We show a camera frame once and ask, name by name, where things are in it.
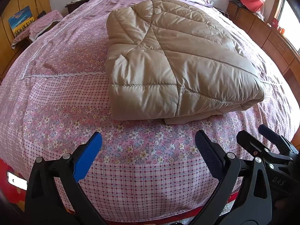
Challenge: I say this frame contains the yellow wooden wardrobe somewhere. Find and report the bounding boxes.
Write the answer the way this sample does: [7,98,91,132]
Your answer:
[1,0,51,80]

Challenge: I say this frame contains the blue yellow painting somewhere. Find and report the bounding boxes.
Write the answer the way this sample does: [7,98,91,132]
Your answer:
[8,6,35,37]

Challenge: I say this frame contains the beige quilted down coat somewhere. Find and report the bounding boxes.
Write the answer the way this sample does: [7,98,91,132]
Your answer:
[105,0,264,125]

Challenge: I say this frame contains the window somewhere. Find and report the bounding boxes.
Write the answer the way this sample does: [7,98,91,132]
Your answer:
[265,0,299,53]

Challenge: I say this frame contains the stool with pink cloth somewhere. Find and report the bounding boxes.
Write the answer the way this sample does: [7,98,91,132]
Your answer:
[11,10,63,49]

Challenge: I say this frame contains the dark wooden nightstand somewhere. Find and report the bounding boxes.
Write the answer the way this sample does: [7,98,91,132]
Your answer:
[65,0,89,14]

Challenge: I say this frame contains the pink floral bedspread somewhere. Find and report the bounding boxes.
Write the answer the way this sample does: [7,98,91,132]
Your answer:
[1,0,299,223]

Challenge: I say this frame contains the red items on windowsill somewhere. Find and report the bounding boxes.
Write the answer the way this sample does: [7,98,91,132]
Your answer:
[271,18,285,35]

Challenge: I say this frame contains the brown wooden dresser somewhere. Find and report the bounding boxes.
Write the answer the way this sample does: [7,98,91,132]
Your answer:
[227,1,299,96]

